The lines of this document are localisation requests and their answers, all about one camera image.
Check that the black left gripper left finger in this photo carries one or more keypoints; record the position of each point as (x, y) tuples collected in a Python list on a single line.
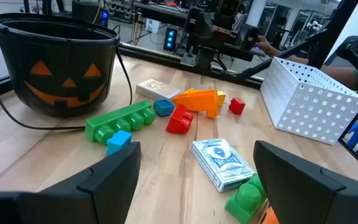
[(104, 186)]

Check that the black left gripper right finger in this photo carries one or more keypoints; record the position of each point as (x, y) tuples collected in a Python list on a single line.
[(306, 193)]

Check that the orange foam die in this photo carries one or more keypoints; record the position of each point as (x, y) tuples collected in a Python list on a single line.
[(270, 217)]

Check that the small light blue block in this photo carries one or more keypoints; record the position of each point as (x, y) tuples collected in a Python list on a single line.
[(118, 140)]

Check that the short green building block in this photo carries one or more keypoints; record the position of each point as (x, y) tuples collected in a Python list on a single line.
[(244, 202)]

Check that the long green building block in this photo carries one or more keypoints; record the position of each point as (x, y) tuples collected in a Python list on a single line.
[(113, 116)]

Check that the white playing card box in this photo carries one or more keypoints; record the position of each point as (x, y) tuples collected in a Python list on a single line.
[(219, 161)]

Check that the teal hollow cube block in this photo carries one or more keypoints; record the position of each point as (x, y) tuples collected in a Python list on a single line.
[(163, 109)]

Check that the red double building block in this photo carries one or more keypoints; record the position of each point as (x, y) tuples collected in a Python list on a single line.
[(179, 121)]

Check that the small red block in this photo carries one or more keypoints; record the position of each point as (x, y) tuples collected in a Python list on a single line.
[(237, 106)]

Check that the large orange building block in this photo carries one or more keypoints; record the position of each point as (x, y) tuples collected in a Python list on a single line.
[(197, 101)]

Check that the small yellow block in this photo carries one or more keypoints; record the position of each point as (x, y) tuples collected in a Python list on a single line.
[(221, 97)]

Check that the orange-yellow building block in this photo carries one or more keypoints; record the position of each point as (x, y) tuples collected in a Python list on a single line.
[(189, 90)]

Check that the person's forearm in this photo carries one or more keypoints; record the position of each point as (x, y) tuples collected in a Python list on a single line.
[(337, 74)]

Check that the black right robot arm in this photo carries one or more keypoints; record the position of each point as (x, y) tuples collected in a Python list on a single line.
[(204, 25)]

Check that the white perforated basket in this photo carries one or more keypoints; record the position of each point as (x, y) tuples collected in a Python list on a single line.
[(306, 102)]

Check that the black jack-o-lantern bucket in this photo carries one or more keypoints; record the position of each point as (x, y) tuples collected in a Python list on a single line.
[(17, 62)]

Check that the person's hand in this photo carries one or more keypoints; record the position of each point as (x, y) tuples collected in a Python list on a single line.
[(264, 45)]

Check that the black computer tower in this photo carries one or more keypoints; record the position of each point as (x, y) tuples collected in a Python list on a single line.
[(85, 12), (170, 39)]

